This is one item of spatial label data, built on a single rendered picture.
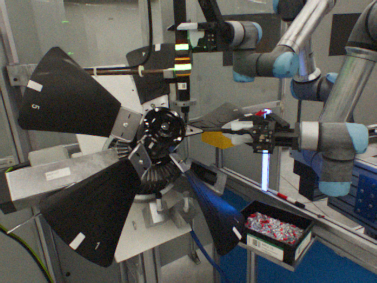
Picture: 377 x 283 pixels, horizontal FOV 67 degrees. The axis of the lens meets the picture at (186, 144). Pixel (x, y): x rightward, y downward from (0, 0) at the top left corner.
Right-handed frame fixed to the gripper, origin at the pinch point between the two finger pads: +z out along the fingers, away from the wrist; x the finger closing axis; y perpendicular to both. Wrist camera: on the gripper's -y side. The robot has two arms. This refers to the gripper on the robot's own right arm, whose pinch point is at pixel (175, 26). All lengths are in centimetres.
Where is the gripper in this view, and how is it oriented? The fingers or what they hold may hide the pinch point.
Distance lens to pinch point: 80.8
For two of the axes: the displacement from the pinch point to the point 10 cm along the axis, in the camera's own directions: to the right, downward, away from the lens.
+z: -7.4, 2.5, -6.3
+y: 0.5, 9.5, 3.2
